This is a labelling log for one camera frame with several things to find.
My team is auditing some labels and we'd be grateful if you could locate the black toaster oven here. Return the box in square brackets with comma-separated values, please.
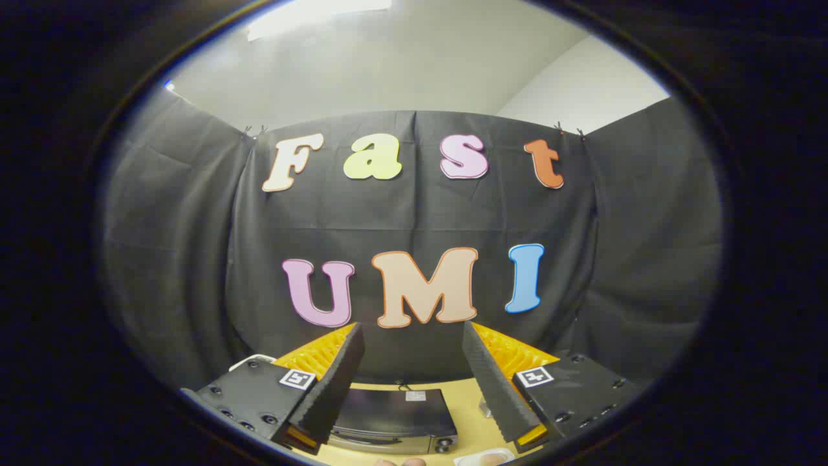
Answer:
[329, 387, 459, 454]

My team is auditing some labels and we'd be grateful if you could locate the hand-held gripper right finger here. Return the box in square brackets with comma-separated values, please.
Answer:
[462, 320, 641, 454]

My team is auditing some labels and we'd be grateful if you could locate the black backdrop cloth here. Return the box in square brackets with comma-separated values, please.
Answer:
[102, 87, 724, 392]

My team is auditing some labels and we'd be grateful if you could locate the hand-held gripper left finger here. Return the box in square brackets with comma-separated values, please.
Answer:
[180, 322, 366, 456]

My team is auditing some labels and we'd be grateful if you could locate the white bread toaster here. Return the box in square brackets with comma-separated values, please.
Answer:
[228, 353, 277, 373]

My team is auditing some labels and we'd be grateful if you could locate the white plate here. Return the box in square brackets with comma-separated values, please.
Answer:
[453, 448, 516, 466]

